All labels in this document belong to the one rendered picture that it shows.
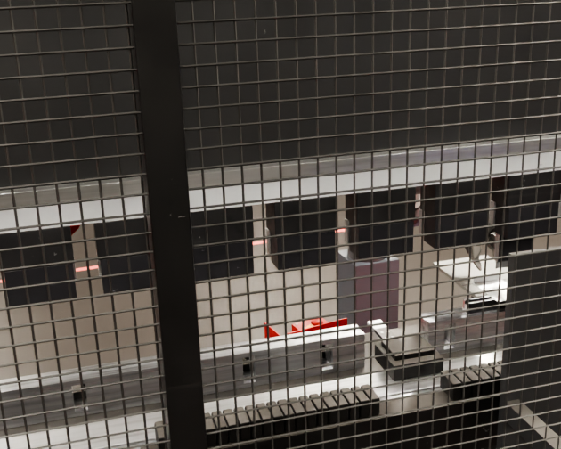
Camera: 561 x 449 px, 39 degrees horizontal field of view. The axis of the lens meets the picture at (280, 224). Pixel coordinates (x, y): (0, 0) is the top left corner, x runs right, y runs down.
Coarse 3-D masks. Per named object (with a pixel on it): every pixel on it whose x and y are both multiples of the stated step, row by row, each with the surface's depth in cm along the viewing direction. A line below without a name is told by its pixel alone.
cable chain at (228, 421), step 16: (368, 384) 161; (320, 400) 156; (336, 400) 156; (352, 400) 156; (368, 400) 156; (224, 416) 152; (240, 416) 151; (256, 416) 151; (272, 416) 152; (320, 416) 154; (336, 416) 155; (352, 416) 156; (368, 416) 157; (160, 432) 147; (224, 432) 149; (240, 432) 150; (256, 432) 151; (160, 448) 146
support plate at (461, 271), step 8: (480, 256) 237; (488, 256) 237; (440, 264) 232; (464, 264) 232; (472, 264) 231; (488, 264) 231; (448, 272) 226; (456, 272) 226; (464, 272) 226; (472, 272) 226; (480, 272) 226; (488, 272) 225; (496, 272) 225; (464, 280) 220; (472, 280) 220; (464, 288) 216; (472, 288) 215; (472, 296) 212; (480, 296) 210
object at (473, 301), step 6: (474, 300) 209; (480, 300) 207; (486, 300) 207; (492, 300) 208; (468, 306) 206; (474, 306) 207; (480, 306) 207; (504, 306) 209; (468, 312) 207; (474, 312) 207
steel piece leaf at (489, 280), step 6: (492, 276) 219; (498, 276) 219; (474, 282) 218; (480, 282) 218; (486, 282) 218; (492, 282) 218; (498, 282) 217; (504, 282) 217; (480, 288) 214; (486, 288) 214; (492, 288) 214; (498, 288) 214; (492, 294) 210; (504, 294) 210
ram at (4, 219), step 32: (480, 160) 191; (512, 160) 194; (544, 160) 196; (192, 192) 174; (256, 192) 178; (288, 192) 180; (320, 192) 182; (352, 192) 184; (0, 224) 164; (32, 224) 166; (64, 224) 168
